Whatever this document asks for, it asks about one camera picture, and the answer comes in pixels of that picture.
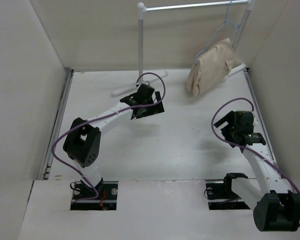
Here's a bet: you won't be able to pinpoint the beige trousers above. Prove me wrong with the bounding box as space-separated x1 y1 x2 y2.
185 38 241 97

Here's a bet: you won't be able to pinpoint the light blue wire hanger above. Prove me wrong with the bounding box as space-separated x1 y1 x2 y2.
193 0 241 64

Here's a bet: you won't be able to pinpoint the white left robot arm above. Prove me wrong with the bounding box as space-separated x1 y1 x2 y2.
62 83 165 200

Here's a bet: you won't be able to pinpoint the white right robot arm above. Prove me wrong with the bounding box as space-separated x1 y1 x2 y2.
212 111 300 232

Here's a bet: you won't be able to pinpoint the white clothes rack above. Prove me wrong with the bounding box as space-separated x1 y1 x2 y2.
111 0 256 98

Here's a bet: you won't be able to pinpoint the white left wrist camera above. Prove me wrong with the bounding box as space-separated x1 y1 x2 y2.
136 80 151 88

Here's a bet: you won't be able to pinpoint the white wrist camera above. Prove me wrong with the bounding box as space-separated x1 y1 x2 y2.
136 80 151 88
252 112 260 127

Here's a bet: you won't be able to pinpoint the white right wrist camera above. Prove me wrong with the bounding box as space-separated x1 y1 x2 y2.
252 112 260 127

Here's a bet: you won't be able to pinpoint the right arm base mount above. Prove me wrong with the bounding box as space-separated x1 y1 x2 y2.
203 173 250 211

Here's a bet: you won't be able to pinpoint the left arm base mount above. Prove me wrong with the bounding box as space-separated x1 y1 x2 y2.
70 181 119 211

